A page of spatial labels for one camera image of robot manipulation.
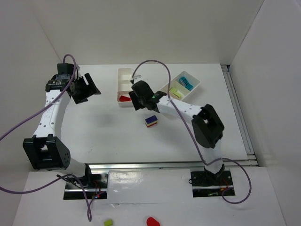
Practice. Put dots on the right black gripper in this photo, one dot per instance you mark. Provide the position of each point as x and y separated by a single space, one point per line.
134 100

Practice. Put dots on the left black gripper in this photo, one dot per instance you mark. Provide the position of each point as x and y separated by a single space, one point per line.
80 89

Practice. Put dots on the red lego brick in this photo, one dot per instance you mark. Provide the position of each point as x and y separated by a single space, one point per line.
123 98

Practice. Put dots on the green lego brick from stack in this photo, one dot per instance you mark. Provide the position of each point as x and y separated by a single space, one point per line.
178 95

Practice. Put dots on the cyan lego stack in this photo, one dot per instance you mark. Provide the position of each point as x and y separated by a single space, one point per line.
183 81

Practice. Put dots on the small cyan lego brick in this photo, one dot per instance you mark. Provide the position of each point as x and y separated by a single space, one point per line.
189 87

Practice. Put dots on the light green lego brick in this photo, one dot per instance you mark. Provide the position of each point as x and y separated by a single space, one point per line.
173 90

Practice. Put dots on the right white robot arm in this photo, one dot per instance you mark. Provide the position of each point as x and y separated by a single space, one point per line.
207 126

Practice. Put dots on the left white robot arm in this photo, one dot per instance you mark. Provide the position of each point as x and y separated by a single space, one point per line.
45 149

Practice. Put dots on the narrow white divided tray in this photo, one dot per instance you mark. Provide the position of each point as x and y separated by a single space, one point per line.
124 85

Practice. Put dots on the wide white divided tray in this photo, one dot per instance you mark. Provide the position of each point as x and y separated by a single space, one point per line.
185 93

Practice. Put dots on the red oval object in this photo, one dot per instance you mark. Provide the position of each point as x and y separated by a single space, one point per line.
152 222

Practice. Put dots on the green lego brick foreground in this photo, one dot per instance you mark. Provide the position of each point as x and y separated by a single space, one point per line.
108 222

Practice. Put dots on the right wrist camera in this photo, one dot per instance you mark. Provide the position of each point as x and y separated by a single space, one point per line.
136 78

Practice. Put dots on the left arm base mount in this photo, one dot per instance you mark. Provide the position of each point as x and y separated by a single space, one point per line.
95 186

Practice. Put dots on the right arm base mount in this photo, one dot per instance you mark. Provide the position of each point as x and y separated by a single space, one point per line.
204 186

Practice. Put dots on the aluminium rail right side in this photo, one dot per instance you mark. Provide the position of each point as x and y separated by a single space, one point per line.
251 157

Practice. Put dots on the aluminium rail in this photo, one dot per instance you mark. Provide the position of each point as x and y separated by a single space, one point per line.
251 157
104 167

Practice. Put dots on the aluminium rail front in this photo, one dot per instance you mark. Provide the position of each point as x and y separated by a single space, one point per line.
104 167

